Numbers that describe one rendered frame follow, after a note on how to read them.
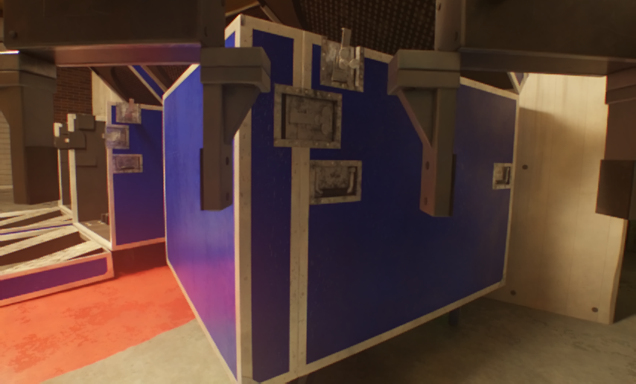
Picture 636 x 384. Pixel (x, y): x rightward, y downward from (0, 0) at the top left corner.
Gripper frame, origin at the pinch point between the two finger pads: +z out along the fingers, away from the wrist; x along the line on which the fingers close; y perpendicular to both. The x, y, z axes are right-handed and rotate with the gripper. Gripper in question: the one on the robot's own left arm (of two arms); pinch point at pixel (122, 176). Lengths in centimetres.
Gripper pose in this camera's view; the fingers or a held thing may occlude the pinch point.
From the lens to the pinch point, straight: 25.1
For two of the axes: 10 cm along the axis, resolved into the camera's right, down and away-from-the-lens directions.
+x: -10.0, -0.2, 0.1
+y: 0.2, -0.9, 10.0
